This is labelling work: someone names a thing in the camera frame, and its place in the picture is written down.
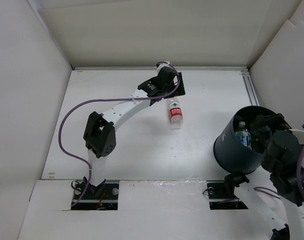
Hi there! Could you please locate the clear bottle red cap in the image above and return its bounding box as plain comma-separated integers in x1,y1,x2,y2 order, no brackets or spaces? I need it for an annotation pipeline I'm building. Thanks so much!
167,97,183,130

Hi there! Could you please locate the clear bottle blue white label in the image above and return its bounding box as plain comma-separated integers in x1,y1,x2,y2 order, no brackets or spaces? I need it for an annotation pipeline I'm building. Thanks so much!
235,121,252,149

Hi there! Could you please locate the green plastic bottle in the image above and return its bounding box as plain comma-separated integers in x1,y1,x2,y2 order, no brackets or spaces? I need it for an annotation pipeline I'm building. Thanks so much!
251,135,260,152

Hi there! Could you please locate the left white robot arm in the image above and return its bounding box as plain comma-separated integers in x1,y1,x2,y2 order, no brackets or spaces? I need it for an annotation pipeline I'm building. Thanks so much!
83,63,185,198

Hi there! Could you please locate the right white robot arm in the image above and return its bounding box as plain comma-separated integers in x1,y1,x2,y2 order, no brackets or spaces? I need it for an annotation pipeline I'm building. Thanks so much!
223,113,304,240

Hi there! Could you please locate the dark blue round bin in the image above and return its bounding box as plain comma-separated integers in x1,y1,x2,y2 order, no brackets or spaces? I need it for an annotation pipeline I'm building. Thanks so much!
213,106,275,175

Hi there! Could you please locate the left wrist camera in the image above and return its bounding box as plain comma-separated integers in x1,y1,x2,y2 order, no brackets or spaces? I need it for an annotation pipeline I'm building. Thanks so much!
156,61,172,72

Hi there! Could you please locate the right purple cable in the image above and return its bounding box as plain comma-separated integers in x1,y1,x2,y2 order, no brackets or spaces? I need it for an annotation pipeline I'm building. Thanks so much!
254,122,304,226

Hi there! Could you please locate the purple cable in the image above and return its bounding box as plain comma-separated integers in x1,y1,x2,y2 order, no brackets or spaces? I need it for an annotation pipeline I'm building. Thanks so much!
254,122,304,226
59,60,180,208

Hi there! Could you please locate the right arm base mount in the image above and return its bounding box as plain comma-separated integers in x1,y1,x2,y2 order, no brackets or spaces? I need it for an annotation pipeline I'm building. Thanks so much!
203,180,248,210

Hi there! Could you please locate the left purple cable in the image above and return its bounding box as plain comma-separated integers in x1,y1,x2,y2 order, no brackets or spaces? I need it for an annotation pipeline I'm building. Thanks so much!
59,60,180,208

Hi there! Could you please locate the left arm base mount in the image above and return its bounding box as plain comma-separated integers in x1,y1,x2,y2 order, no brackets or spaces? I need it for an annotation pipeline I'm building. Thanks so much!
71,180,119,211

